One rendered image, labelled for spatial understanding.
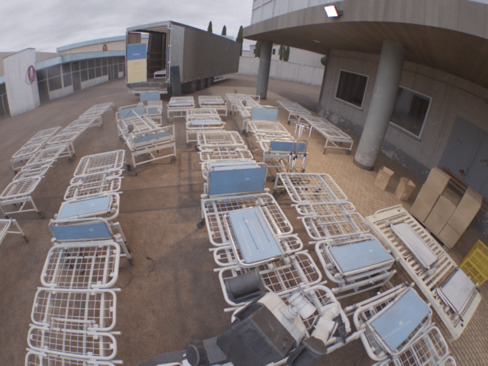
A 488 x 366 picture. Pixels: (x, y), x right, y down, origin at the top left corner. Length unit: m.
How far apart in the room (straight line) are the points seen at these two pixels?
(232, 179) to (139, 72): 9.45
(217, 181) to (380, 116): 4.15
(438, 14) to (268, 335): 3.85
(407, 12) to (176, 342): 5.08
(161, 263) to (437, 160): 6.90
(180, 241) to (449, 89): 7.19
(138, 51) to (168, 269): 10.19
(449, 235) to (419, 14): 3.66
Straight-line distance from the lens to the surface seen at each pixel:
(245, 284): 0.91
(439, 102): 6.99
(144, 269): 2.58
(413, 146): 7.26
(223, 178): 2.47
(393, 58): 5.41
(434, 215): 4.46
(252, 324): 0.78
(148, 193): 3.62
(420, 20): 3.79
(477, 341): 4.06
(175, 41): 10.47
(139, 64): 11.27
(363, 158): 5.64
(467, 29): 3.49
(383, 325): 2.01
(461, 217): 4.34
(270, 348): 0.80
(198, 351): 1.05
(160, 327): 2.23
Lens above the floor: 2.07
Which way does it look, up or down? 33 degrees down
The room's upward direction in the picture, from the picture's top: 6 degrees clockwise
